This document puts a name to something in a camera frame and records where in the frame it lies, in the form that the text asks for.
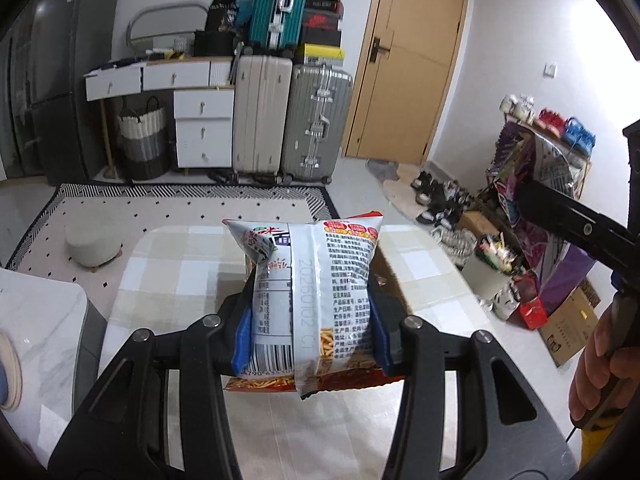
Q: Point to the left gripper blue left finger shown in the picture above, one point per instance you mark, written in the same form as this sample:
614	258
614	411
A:
157	410

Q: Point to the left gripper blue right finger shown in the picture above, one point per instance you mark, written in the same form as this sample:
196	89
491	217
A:
504	430

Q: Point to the purple white snack bag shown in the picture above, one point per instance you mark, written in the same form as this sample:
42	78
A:
531	174

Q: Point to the large white noodle snack bag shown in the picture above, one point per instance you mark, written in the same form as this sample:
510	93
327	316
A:
310	310

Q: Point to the person's right hand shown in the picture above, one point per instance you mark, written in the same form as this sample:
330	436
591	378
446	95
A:
597	364

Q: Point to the purple shopping bag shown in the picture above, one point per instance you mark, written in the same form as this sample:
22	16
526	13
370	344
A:
567	276

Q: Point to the wooden shoe rack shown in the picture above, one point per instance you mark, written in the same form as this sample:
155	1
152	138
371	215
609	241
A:
567	137

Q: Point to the white trash bin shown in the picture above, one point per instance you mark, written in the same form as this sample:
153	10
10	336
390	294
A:
479	271

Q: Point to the red gift bag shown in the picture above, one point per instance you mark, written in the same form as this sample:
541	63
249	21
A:
533	313

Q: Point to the small door mat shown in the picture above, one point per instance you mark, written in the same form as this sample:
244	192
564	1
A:
396	180

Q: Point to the brown cardboard SF box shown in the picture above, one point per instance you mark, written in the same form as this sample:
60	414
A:
391	276

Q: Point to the white round stool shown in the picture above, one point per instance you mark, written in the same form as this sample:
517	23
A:
92	248

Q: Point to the patterned floor rug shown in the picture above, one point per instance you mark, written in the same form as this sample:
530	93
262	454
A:
140	211

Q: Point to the wooden door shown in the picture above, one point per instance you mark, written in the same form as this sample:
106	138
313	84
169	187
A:
407	60

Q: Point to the silver hard suitcase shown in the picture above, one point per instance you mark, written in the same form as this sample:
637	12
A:
315	121

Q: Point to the woven laundry basket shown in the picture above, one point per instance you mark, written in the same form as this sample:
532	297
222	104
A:
144	138

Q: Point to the stacked shoe boxes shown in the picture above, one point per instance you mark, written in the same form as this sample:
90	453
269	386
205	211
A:
320	37

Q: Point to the beige hard suitcase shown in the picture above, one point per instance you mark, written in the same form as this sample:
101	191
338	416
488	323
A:
262	87

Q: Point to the teal hard suitcase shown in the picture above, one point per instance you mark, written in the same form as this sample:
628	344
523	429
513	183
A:
276	24

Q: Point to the white drawer desk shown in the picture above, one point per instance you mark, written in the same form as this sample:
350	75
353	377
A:
199	96

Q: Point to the dark grey refrigerator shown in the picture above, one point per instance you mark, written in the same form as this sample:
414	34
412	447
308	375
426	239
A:
48	126

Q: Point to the black bag on desk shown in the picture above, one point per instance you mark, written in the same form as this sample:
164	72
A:
218	36

